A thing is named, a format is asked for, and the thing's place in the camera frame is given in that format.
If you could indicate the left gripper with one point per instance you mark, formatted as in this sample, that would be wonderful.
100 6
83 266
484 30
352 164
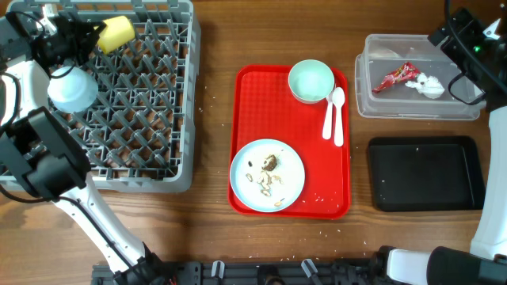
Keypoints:
74 29

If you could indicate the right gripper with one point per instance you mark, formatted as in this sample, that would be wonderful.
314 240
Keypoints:
471 30

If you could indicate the yellow plastic cup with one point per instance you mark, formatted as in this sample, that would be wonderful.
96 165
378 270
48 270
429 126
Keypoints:
117 32

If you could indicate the light blue bowl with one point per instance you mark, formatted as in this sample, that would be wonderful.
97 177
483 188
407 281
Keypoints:
74 92

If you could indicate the white napkin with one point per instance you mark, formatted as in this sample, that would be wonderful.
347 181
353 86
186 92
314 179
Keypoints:
429 86

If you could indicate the red snack wrapper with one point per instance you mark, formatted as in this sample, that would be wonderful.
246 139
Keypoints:
407 71

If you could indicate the white plastic spoon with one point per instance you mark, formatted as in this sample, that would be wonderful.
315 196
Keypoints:
338 99

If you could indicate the green plastic bowl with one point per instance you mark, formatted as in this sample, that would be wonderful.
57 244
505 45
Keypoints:
311 81

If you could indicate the white plastic fork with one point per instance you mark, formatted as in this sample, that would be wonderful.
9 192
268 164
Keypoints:
327 126

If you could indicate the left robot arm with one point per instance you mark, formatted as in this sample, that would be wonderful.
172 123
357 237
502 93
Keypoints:
41 155

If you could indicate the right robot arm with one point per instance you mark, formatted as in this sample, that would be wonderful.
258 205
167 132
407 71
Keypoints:
485 260

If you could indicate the grey dishwasher rack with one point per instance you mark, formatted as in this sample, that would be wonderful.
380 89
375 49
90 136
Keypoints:
139 131

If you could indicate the clear plastic bin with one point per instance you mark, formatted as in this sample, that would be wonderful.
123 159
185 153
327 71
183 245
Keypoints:
384 53

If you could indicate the black tray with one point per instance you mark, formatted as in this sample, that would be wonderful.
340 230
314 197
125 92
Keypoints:
432 173

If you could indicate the red plastic tray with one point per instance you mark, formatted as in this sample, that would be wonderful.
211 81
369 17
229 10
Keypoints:
264 108

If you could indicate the brown food scrap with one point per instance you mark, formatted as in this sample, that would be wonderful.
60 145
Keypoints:
270 163

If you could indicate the light blue plate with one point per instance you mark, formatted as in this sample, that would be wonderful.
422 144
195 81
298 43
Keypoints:
262 191

